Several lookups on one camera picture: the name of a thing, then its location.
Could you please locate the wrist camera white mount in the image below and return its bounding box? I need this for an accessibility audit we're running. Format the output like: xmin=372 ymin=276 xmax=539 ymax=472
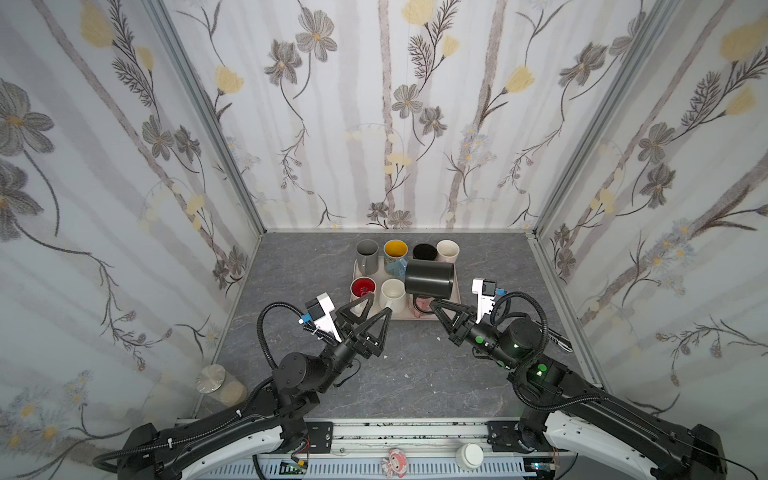
xmin=300 ymin=293 xmax=341 ymax=342
xmin=472 ymin=278 xmax=497 ymax=324

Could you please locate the pink cartoon figure sticker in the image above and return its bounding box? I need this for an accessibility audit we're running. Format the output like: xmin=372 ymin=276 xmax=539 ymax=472
xmin=381 ymin=448 xmax=408 ymax=479

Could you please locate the left aluminium corner post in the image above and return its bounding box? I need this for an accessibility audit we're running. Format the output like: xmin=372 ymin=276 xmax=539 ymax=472
xmin=141 ymin=0 xmax=267 ymax=239

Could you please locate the white round cap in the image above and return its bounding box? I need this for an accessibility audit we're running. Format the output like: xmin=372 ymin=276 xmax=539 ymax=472
xmin=455 ymin=443 xmax=485 ymax=471

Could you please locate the pink patterned mug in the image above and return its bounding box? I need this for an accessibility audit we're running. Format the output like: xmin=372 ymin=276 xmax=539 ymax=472
xmin=413 ymin=296 xmax=433 ymax=318

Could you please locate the cream white mug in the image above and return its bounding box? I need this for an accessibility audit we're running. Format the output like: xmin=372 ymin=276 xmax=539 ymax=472
xmin=350 ymin=276 xmax=376 ymax=315

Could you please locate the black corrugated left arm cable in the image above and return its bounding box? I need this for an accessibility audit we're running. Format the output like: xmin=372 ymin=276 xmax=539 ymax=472
xmin=92 ymin=301 xmax=316 ymax=472

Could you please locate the blue butterfly mug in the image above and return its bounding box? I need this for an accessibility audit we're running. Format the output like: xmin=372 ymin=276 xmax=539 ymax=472
xmin=384 ymin=239 xmax=409 ymax=279

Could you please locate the light pink mug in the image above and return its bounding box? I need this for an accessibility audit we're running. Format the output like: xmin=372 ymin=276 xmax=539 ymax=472
xmin=436 ymin=239 xmax=461 ymax=264

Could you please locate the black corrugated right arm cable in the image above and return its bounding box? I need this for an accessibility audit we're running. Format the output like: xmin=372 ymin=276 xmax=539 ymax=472
xmin=488 ymin=290 xmax=607 ymax=412

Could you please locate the white ribbed mug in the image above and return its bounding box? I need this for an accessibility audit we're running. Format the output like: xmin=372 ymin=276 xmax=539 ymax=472
xmin=379 ymin=278 xmax=407 ymax=314

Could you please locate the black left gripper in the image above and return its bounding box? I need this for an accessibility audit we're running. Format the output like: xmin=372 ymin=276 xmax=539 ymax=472
xmin=306 ymin=293 xmax=382 ymax=397

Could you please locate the glass jar with lid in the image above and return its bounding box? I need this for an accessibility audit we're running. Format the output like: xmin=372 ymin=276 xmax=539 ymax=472
xmin=195 ymin=364 xmax=248 ymax=407

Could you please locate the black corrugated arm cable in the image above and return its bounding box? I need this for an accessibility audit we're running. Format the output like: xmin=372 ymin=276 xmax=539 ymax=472
xmin=92 ymin=301 xmax=316 ymax=472
xmin=488 ymin=290 xmax=607 ymax=412

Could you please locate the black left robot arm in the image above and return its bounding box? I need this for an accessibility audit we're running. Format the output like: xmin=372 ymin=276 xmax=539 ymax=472
xmin=93 ymin=294 xmax=392 ymax=479

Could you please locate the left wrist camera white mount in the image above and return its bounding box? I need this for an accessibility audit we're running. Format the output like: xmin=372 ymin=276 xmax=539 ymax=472
xmin=300 ymin=293 xmax=341 ymax=342

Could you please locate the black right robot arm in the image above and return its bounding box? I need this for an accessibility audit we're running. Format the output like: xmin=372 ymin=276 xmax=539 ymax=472
xmin=431 ymin=292 xmax=728 ymax=479

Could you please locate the white black two-tone mug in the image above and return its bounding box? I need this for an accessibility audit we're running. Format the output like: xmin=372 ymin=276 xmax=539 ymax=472
xmin=412 ymin=243 xmax=438 ymax=261

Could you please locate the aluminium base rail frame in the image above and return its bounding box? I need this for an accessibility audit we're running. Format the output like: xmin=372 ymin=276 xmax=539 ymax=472
xmin=182 ymin=418 xmax=574 ymax=479

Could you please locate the grey ceramic mug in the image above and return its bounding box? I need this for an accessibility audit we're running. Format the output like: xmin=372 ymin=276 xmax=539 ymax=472
xmin=355 ymin=239 xmax=379 ymax=277

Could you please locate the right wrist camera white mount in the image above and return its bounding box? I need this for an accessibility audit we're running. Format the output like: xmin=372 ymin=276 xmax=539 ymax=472
xmin=472 ymin=278 xmax=497 ymax=324

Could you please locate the aluminium corner frame post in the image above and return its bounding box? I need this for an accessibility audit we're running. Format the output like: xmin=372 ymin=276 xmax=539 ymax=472
xmin=532 ymin=1 xmax=677 ymax=239

